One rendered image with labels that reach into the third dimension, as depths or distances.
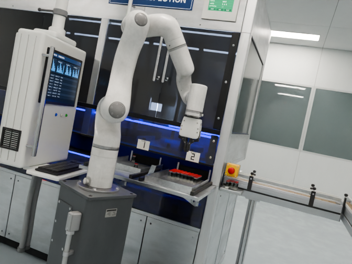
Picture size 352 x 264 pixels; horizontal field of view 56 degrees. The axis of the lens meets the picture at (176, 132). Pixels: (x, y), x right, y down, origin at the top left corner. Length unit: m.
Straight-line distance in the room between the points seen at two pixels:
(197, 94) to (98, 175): 0.59
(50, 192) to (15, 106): 0.82
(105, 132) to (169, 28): 0.55
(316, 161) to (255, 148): 1.10
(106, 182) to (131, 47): 0.60
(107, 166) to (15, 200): 1.42
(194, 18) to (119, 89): 0.89
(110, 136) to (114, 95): 0.18
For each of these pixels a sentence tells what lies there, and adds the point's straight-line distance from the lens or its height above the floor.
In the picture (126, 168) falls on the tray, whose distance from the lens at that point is 1.93.
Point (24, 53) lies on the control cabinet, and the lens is 2.01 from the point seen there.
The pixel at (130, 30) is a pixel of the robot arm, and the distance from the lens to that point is 1.46.
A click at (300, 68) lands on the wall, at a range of 6.68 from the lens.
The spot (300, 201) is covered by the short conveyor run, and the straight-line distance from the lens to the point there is 2.10.
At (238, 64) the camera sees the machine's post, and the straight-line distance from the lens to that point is 2.03.
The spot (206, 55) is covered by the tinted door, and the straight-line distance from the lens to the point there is 2.09.
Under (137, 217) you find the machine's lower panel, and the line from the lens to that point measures 2.24.
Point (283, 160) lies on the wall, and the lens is 6.58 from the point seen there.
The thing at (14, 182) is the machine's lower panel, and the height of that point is 0.52.
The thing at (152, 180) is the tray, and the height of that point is 0.90.
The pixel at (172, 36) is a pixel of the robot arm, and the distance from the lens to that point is 1.57.
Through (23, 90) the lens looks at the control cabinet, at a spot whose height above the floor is 1.22.
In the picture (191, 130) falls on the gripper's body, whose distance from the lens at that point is 1.61.
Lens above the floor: 1.25
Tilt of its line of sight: 3 degrees down
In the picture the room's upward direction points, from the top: 11 degrees clockwise
